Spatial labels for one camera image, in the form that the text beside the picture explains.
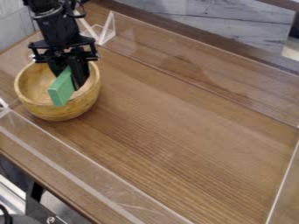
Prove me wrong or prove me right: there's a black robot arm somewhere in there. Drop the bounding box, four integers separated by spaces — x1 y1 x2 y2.
23 0 99 90

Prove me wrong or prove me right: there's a brown wooden bowl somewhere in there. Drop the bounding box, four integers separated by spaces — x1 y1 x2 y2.
14 62 102 121

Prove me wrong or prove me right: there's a black table clamp mount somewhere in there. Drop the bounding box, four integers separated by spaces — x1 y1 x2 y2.
24 198 68 224

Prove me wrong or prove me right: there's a clear acrylic barrier wall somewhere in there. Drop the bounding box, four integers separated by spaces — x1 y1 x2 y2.
0 4 299 224

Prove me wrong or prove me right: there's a black table leg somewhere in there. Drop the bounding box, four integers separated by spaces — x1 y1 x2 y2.
30 182 44 202

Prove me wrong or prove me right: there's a black cable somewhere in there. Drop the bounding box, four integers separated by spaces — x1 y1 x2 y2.
0 202 12 224

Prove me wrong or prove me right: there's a clear acrylic corner bracket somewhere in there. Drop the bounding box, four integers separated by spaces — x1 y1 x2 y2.
78 12 117 46

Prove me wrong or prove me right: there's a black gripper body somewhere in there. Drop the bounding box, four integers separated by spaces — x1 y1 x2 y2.
28 36 99 63

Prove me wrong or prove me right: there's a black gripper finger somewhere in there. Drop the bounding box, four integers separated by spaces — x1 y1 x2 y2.
48 58 68 77
70 57 90 90

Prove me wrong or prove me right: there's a green rectangular block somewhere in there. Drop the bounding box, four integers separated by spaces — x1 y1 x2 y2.
47 66 75 107

